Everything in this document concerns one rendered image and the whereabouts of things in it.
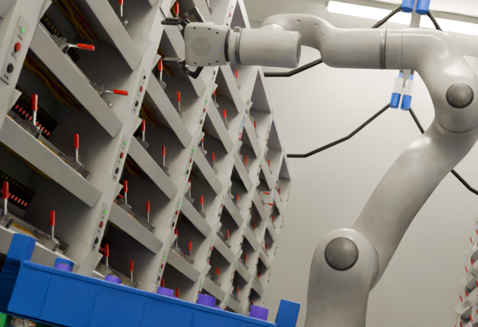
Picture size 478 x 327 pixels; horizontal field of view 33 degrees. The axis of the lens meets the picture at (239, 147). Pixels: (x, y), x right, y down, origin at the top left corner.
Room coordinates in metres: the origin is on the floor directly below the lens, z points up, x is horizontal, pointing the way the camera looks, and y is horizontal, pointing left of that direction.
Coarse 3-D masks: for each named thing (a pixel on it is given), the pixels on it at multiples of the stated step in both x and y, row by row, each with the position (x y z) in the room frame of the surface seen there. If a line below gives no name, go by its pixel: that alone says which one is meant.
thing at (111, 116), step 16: (48, 0) 1.46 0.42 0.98; (32, 48) 1.50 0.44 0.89; (48, 48) 1.55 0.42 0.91; (32, 64) 1.80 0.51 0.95; (48, 64) 1.59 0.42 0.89; (64, 64) 1.64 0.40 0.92; (48, 80) 1.83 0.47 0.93; (64, 80) 1.68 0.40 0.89; (80, 80) 1.74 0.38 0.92; (64, 96) 1.99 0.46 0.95; (80, 96) 1.78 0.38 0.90; (96, 96) 1.84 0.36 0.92; (112, 96) 2.06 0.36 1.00; (96, 112) 1.89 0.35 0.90; (112, 112) 1.97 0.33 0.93; (128, 112) 2.05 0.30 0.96; (112, 128) 2.02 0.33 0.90
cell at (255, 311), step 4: (252, 308) 0.84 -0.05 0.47; (256, 308) 0.84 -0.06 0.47; (260, 308) 0.84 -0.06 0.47; (264, 308) 0.84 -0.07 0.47; (252, 312) 0.84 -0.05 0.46; (256, 312) 0.84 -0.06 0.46; (260, 312) 0.84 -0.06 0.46; (264, 312) 0.84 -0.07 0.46; (252, 316) 0.84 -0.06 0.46; (256, 316) 0.84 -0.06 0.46; (260, 316) 0.84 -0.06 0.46; (264, 316) 0.84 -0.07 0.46; (264, 320) 0.84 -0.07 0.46
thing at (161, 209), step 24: (216, 0) 2.75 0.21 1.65; (216, 72) 2.82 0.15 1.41; (168, 96) 2.77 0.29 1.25; (192, 96) 2.75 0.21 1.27; (192, 120) 2.75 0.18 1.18; (168, 144) 2.76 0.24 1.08; (192, 144) 2.77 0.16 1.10; (144, 192) 2.76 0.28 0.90; (168, 216) 2.74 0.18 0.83; (120, 240) 2.77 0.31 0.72; (168, 240) 2.79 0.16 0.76; (144, 264) 2.75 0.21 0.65
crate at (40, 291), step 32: (0, 288) 0.84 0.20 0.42; (32, 288) 0.83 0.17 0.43; (64, 288) 0.83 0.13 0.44; (96, 288) 0.83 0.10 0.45; (128, 288) 0.82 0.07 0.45; (32, 320) 0.83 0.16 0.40; (64, 320) 0.83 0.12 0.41; (96, 320) 0.83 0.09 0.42; (128, 320) 0.82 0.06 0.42; (160, 320) 0.82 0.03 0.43; (192, 320) 0.82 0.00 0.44; (224, 320) 0.82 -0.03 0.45; (256, 320) 0.81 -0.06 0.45; (288, 320) 0.81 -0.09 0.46
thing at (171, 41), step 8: (176, 8) 2.31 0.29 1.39; (168, 16) 2.17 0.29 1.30; (176, 16) 2.30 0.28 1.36; (168, 32) 2.23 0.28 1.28; (176, 32) 2.28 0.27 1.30; (160, 40) 2.46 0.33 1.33; (168, 40) 2.41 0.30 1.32; (176, 40) 2.31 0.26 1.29; (160, 48) 2.51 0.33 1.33; (168, 48) 2.50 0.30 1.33; (176, 48) 2.35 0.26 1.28; (184, 48) 2.39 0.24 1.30; (168, 56) 2.60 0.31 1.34; (176, 56) 2.53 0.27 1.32; (184, 56) 2.43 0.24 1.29; (168, 72) 2.73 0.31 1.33; (176, 72) 2.73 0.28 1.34; (192, 80) 2.60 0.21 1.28; (200, 80) 2.66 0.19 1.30; (208, 80) 2.74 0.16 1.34; (200, 88) 2.70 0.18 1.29
